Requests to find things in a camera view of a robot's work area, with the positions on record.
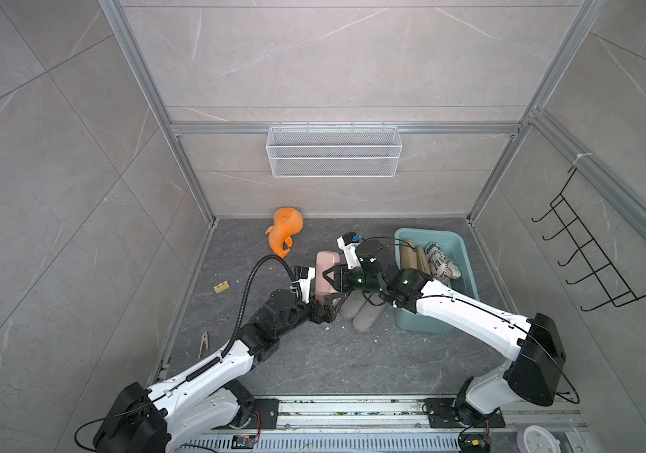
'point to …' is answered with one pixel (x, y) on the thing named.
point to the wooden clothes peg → (205, 340)
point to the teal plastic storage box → (454, 250)
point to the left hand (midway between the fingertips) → (337, 291)
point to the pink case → (325, 260)
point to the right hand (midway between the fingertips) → (329, 274)
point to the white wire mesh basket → (334, 151)
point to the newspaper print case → (440, 265)
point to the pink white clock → (534, 439)
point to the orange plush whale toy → (288, 221)
